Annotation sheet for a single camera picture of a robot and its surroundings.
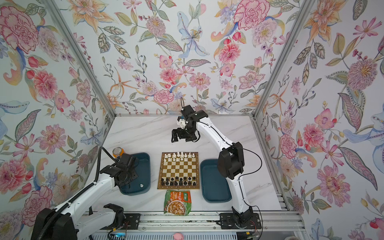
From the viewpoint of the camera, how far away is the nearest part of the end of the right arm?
67 cm

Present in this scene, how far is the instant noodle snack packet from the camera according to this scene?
782 millimetres

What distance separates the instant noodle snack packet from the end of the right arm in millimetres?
289
